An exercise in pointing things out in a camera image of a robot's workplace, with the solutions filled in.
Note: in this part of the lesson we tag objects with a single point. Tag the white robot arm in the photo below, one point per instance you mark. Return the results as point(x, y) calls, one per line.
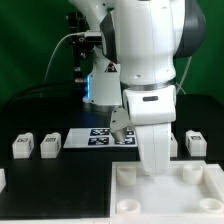
point(133, 74)

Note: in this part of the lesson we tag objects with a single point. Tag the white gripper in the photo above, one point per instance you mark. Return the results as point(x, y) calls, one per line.
point(151, 114)

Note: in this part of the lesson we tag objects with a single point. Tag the white fiducial tag sheet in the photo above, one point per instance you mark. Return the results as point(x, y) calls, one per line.
point(96, 138)

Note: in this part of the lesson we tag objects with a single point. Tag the white square tabletop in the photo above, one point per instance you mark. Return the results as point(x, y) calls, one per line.
point(191, 192)

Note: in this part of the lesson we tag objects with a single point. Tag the black camera on stand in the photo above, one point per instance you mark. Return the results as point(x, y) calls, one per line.
point(82, 41)

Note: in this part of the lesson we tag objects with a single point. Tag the white obstacle fence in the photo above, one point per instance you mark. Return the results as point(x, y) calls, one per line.
point(2, 180)

